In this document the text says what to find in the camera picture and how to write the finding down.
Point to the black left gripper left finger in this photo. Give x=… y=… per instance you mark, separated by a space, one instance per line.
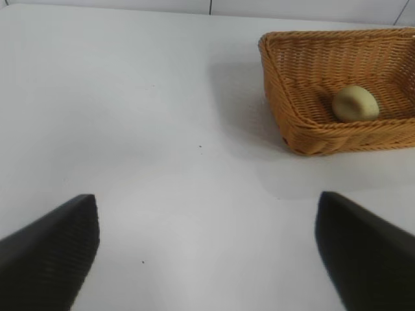
x=42 y=259

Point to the pale yellow egg yolk pastry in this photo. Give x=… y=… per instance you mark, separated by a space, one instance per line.
x=355 y=103

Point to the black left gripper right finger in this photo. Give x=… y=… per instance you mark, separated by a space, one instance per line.
x=373 y=259

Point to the brown woven wicker basket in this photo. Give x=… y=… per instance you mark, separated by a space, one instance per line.
x=324 y=136

